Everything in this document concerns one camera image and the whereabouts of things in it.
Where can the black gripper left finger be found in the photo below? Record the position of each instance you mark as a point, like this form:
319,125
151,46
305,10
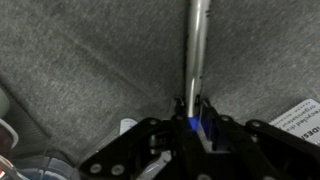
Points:
150,150

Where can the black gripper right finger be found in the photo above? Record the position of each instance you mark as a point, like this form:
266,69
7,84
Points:
260,150

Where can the silver marker with blue cap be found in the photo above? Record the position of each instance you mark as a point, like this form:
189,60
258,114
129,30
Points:
196,50

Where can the grey tablecloth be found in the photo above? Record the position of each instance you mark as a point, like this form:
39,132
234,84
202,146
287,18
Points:
83,50

